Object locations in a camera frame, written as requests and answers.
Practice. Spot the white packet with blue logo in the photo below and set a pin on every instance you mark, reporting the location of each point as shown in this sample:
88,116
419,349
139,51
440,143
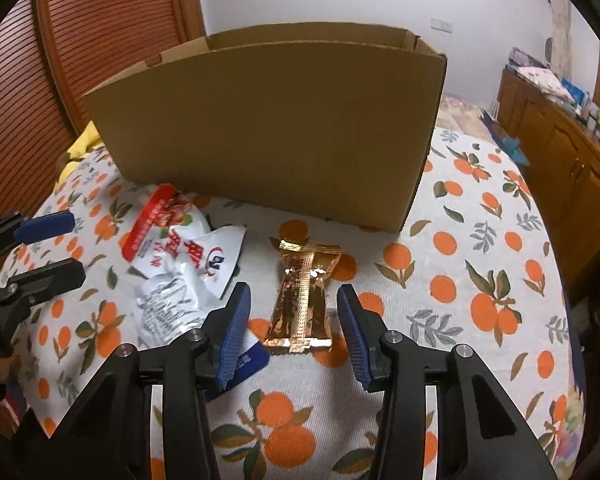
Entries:
222,257

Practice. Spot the folded purple cloth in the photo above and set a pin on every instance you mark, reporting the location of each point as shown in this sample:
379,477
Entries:
525,57

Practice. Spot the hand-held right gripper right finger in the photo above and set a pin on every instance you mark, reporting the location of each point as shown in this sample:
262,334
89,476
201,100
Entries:
352,335

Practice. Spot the small white fan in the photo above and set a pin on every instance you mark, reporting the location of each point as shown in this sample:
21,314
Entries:
549,52

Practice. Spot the yellow plush toy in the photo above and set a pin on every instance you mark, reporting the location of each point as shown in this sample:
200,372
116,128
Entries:
82,147

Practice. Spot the cardboard box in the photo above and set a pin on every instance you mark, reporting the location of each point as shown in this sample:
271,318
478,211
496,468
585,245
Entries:
280,135

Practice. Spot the wooden sideboard cabinet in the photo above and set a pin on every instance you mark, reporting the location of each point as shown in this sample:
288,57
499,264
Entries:
555,150

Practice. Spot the white wall switch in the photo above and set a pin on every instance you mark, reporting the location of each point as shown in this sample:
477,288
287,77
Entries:
441,24

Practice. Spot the white printed snack packet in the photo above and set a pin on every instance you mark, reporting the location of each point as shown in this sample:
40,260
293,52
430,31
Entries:
165,305

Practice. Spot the orange print bedsheet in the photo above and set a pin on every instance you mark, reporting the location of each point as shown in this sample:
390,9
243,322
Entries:
455,270

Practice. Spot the golden brown snack packet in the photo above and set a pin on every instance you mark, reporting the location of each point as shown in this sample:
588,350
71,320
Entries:
302,300

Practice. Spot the red and white snack packet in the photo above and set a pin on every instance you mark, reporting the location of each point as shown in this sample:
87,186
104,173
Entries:
155,230

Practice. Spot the folded floral cloth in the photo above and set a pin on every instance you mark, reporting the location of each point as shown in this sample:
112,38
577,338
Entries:
542,82

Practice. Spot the blue cloth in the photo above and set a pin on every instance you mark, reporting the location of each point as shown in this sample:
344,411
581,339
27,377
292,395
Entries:
505,142

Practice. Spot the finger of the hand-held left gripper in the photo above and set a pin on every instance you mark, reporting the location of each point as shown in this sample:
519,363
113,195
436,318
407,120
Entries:
50,277
45,226

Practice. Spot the floral blanket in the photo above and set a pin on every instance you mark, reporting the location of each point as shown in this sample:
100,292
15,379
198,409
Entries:
460,110

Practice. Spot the blue and white snack packet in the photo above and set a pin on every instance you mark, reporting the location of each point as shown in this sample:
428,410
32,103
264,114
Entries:
252,360

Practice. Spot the wooden louvred wardrobe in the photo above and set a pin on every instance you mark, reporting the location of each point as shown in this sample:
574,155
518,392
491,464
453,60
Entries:
105,15

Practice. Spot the pale patterned curtain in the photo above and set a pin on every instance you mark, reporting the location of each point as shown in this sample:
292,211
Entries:
561,25

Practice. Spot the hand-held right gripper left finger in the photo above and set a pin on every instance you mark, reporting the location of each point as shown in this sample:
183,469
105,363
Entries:
235,330

